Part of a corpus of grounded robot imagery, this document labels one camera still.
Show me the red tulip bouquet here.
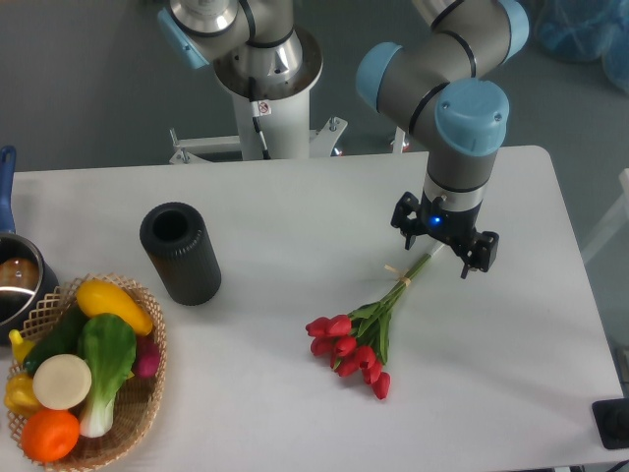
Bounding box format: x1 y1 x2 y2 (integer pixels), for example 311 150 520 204
305 243 443 400

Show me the black device at table edge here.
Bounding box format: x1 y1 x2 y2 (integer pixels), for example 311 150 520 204
592 398 628 450

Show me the orange fruit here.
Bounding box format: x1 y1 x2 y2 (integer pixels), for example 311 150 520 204
21 409 80 462

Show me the green bok choy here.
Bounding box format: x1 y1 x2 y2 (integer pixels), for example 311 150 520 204
79 314 137 439

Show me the blue plastic bag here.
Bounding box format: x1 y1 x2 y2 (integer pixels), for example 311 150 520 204
522 1 628 92

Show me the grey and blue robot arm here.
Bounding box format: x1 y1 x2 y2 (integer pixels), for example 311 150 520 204
158 1 529 272

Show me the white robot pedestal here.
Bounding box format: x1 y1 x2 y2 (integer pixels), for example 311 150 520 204
168 24 348 165

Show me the yellow squash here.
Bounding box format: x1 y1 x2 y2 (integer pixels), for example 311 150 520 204
76 279 153 336

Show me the dark green cucumber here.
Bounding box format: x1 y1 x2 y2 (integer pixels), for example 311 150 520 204
23 304 88 377

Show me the woven bamboo basket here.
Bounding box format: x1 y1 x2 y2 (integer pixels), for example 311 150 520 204
20 273 167 471

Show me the dark pot with blue handle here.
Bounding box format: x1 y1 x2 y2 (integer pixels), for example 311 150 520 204
1 146 58 346

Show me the round white radish slice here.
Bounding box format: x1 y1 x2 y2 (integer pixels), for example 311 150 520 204
32 354 91 410

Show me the purple red radish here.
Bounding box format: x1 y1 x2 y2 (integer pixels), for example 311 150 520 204
132 336 161 379

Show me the yellow bell pepper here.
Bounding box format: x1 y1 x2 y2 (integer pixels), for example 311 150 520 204
4 373 42 418

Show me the black cable on pedestal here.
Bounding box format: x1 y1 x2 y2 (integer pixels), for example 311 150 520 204
247 77 272 161

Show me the white frame at right edge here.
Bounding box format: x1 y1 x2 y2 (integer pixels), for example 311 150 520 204
581 168 628 265

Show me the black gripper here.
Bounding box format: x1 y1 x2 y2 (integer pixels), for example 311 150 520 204
390 192 499 279

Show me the black ribbed vase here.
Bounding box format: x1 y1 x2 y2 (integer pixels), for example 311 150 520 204
140 202 222 306

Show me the small yellow pepper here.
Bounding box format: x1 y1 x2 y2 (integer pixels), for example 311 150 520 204
8 329 35 365

